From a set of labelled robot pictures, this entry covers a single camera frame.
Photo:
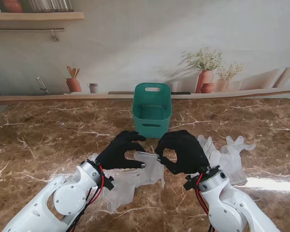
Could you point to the translucent white disposable glove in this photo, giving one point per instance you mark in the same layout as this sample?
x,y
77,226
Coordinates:
x,y
152,171
234,159
93,157
122,191
207,142

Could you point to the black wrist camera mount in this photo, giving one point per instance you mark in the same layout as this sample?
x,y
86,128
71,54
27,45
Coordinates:
x,y
109,183
189,183

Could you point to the terracotta jar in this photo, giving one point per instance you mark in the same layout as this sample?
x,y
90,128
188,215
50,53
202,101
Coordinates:
x,y
12,6

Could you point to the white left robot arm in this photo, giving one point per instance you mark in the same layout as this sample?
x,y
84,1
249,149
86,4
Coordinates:
x,y
58,203

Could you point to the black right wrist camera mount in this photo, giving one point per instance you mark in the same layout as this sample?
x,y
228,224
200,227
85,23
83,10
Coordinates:
x,y
189,183

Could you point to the terracotta pot with wooden utensils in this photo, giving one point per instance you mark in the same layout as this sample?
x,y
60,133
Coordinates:
x,y
73,84

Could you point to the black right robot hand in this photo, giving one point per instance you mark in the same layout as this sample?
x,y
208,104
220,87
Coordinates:
x,y
188,152

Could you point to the light wooden wall shelf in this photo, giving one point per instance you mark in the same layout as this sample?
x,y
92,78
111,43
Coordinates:
x,y
38,16

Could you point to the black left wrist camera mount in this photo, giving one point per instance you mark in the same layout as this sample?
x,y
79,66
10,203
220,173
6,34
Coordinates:
x,y
109,183

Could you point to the metal hanging rail with hook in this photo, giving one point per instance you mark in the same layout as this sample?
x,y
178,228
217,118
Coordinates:
x,y
26,29

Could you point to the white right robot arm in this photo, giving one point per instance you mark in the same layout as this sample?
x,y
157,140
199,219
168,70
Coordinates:
x,y
227,207

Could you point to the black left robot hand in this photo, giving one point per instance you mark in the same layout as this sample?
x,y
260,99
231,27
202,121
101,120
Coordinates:
x,y
113,157

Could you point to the row of glass jars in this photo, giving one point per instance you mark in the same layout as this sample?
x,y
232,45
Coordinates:
x,y
50,5

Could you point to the green plastic basket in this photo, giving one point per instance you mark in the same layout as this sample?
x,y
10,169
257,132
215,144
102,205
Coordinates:
x,y
152,128

